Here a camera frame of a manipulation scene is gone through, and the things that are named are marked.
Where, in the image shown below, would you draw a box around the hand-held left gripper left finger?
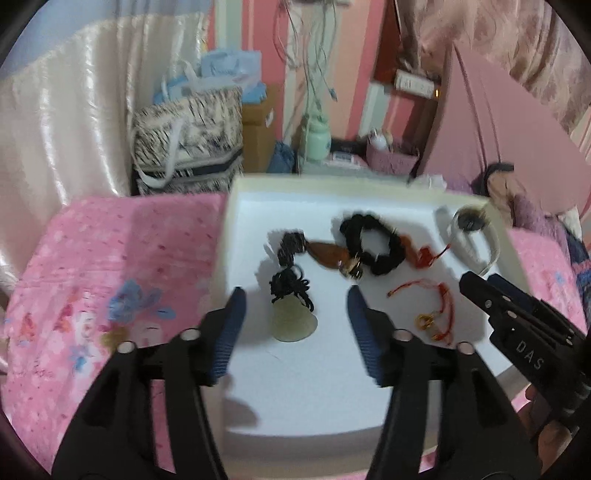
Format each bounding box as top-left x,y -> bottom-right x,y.
51,286 -> 247,480

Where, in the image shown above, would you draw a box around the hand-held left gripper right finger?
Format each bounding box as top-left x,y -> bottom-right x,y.
346,285 -> 542,480

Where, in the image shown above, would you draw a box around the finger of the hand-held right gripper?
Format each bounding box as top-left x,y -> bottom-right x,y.
459,271 -> 539,340
488,274 -> 580,340

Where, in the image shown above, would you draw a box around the red string gold charm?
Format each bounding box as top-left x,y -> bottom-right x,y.
387,278 -> 456,345

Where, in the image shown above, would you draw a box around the jade pendant with black cord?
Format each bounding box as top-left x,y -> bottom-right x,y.
269,265 -> 320,344

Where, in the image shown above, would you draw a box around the amber pendant with red knot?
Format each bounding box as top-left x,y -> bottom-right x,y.
398,233 -> 452,271

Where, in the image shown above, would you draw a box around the white strap wristwatch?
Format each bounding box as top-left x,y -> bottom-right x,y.
435,205 -> 502,276

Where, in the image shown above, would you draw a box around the white shallow tray box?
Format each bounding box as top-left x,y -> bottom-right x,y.
215,175 -> 537,448

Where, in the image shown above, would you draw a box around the brown pendant with black cord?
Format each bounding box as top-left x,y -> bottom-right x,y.
276,230 -> 352,272

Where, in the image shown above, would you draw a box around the black scrunchie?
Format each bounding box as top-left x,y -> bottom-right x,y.
339,211 -> 406,278

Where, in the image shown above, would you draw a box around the person's right hand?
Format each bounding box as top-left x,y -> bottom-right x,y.
525,383 -> 574,462

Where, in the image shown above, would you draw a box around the purple cloth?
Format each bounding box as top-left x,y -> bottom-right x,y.
489,178 -> 575,243

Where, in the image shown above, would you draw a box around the pink floral bed sheet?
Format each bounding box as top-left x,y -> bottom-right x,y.
0,194 -> 591,480

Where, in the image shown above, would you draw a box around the pink woven basket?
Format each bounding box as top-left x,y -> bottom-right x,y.
366,138 -> 419,179

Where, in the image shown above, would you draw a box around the pink board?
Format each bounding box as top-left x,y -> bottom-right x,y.
410,44 -> 591,219

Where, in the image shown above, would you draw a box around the black and white patterned bag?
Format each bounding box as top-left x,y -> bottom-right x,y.
130,85 -> 246,198

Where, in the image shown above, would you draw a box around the pale green jar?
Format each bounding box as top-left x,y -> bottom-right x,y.
301,113 -> 332,163

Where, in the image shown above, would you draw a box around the brown cardboard box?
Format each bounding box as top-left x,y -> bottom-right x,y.
242,85 -> 280,175

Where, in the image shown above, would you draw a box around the white power strip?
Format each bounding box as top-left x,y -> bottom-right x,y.
394,69 -> 438,99

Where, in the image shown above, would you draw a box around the pink patterned curtain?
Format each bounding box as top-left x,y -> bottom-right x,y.
396,0 -> 591,155

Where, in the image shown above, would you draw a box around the light blue gift bag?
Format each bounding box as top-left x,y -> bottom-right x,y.
152,48 -> 265,106

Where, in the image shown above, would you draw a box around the cream satin cloth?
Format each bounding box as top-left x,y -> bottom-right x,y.
0,13 -> 209,296

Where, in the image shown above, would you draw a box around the light blue curtain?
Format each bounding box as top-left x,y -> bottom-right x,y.
0,0 -> 123,81

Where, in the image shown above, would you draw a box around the black strap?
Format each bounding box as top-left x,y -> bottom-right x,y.
479,161 -> 516,195

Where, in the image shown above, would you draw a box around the hanging charging cables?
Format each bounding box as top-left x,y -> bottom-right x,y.
272,0 -> 341,121

